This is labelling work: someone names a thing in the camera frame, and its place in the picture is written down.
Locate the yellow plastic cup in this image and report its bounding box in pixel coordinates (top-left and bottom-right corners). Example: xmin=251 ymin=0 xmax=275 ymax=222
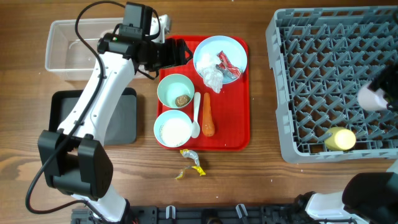
xmin=324 ymin=127 xmax=356 ymax=151

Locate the white tissue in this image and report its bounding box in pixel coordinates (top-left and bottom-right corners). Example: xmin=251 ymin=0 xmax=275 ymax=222
xmin=195 ymin=53 xmax=223 ymax=93

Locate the pink plastic cup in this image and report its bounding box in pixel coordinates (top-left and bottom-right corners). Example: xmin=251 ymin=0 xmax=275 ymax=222
xmin=357 ymin=82 xmax=388 ymax=111

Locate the clear plastic bin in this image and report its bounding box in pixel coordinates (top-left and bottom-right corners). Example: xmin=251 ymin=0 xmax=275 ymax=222
xmin=45 ymin=17 xmax=123 ymax=81

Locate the black plastic tray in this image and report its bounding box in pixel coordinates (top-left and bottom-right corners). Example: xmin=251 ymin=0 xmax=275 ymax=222
xmin=49 ymin=87 xmax=137 ymax=146

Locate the red serving tray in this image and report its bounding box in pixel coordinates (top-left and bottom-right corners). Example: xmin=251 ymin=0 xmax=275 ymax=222
xmin=157 ymin=34 xmax=251 ymax=151

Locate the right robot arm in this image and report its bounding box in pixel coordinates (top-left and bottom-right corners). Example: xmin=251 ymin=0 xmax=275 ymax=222
xmin=294 ymin=64 xmax=397 ymax=223

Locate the orange carrot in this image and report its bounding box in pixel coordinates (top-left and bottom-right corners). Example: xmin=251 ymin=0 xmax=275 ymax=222
xmin=202 ymin=93 xmax=215 ymax=137

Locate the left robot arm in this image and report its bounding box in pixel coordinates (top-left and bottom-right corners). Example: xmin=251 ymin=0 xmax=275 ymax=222
xmin=37 ymin=2 xmax=193 ymax=223

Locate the grey dishwasher rack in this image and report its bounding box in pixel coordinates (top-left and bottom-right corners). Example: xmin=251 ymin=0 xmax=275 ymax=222
xmin=266 ymin=6 xmax=397 ymax=164

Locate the green bowl with food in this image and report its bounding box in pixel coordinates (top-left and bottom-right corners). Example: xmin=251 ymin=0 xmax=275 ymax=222
xmin=157 ymin=73 xmax=195 ymax=109

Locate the red snack wrapper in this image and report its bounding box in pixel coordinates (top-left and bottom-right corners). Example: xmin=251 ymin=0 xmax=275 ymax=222
xmin=216 ymin=51 xmax=243 ymax=80

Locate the yellow snack wrapper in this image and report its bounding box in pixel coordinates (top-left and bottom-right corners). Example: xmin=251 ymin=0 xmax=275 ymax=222
xmin=175 ymin=149 xmax=206 ymax=180

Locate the light blue plate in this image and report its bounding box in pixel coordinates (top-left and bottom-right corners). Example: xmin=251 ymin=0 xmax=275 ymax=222
xmin=193 ymin=35 xmax=248 ymax=85

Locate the blue bowl with rice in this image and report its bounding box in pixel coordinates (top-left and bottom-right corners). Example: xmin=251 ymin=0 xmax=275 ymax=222
xmin=154 ymin=110 xmax=192 ymax=148

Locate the brown food lump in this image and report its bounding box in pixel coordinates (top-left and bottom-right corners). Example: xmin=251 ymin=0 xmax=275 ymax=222
xmin=175 ymin=95 xmax=191 ymax=108

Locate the white ceramic spoon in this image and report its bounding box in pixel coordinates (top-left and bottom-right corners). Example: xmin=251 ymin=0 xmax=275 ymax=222
xmin=191 ymin=92 xmax=201 ymax=138

